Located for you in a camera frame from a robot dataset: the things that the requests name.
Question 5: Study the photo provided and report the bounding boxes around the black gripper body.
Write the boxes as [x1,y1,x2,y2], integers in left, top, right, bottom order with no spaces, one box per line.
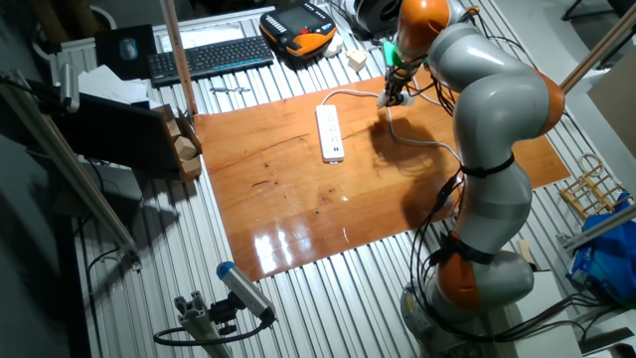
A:
[385,66,414,94]

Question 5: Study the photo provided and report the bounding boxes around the white bulb holder with bulb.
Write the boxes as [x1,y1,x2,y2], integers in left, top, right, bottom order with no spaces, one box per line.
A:
[376,90,416,109]

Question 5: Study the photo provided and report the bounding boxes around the white house-shaped block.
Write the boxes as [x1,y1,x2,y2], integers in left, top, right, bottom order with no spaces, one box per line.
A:
[346,48,369,74]

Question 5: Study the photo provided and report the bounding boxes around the white power strip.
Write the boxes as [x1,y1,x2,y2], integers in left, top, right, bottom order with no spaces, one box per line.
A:
[315,103,346,165]

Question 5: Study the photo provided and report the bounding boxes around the white egg-shaped object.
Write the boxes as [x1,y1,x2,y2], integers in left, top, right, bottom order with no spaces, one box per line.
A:
[322,33,345,59]

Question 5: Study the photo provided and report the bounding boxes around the black connector with blue light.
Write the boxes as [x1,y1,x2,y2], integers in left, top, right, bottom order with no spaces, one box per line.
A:
[432,172,461,214]

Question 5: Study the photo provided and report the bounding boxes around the orange and black teach pendant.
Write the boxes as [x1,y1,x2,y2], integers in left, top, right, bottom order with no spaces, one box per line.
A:
[258,0,338,59]

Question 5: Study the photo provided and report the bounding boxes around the glossy wooden board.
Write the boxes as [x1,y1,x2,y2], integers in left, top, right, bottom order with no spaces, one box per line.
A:
[192,67,572,283]

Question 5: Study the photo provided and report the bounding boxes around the black keyboard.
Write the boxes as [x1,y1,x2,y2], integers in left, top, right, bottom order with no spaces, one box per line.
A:
[146,34,275,89]

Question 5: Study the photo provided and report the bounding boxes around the thin support pole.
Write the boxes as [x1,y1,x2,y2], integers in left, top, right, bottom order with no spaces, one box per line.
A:
[558,2,636,95]

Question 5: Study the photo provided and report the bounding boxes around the cardboard box of wooden blocks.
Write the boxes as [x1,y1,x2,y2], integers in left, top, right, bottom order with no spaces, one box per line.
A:
[151,103,204,183]

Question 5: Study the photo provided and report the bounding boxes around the wooden peg rack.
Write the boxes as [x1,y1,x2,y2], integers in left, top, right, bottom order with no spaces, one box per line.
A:
[559,152,632,222]

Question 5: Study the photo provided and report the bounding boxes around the wooden upright pole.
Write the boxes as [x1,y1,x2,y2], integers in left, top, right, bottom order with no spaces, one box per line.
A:
[158,0,200,120]

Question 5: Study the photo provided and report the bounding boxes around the tan cardboard panel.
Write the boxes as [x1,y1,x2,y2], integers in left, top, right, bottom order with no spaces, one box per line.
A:
[588,47,636,145]

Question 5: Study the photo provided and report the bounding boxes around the short aluminium bar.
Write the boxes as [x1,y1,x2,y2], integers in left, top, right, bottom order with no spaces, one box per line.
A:
[556,203,636,253]

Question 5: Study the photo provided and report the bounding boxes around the blue bag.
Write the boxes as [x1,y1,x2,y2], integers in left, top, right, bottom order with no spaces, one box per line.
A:
[565,191,636,307]

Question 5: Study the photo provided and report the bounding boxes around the dark computer mouse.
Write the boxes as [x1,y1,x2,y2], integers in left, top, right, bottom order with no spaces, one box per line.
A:
[118,37,139,63]

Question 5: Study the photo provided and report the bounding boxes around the white paper stack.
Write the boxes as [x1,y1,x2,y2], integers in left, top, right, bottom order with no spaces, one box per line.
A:
[77,64,150,108]

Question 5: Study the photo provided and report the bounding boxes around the black flat panel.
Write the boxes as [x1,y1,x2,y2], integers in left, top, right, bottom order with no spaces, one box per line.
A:
[27,79,173,175]

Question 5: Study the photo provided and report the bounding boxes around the black mouse pad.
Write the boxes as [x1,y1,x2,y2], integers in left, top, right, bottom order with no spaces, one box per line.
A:
[93,23,159,81]

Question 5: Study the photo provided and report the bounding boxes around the grey power strip cable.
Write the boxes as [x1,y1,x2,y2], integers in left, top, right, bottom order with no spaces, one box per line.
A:
[320,74,464,165]

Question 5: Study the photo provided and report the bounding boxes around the black cable bundle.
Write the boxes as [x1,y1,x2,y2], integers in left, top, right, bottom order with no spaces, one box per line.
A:
[406,168,636,349]

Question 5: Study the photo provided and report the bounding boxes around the silver camera with blue end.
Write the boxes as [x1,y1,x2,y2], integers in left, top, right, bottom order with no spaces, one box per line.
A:
[216,261,277,324]

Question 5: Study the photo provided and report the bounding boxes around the aluminium profile camera mount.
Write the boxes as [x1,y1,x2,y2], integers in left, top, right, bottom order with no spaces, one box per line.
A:
[173,290,235,358]

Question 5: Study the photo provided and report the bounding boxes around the black camera cable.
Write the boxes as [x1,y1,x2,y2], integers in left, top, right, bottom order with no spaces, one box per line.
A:
[152,317,274,348]

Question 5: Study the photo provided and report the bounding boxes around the long aluminium frame bar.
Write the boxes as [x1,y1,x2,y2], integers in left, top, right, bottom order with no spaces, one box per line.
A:
[0,69,143,269]

